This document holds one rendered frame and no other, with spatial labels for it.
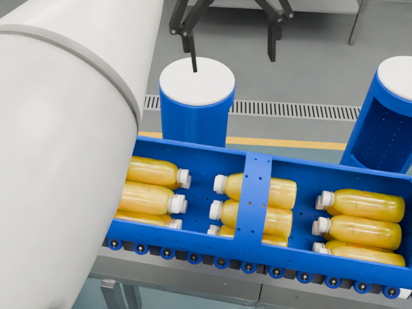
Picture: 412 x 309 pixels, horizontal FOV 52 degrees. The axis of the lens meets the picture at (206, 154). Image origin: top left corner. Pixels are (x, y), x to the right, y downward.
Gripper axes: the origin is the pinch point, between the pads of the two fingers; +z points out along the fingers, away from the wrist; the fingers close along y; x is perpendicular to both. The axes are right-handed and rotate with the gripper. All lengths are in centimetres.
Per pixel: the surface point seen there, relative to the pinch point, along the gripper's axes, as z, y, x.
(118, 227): 44, 30, -1
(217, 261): 61, 7, 2
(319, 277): 69, -20, 7
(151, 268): 67, 26, -3
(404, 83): 58, -72, -59
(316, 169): 47, -24, -13
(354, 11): 125, -133, -244
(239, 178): 38.7, -1.2, -6.7
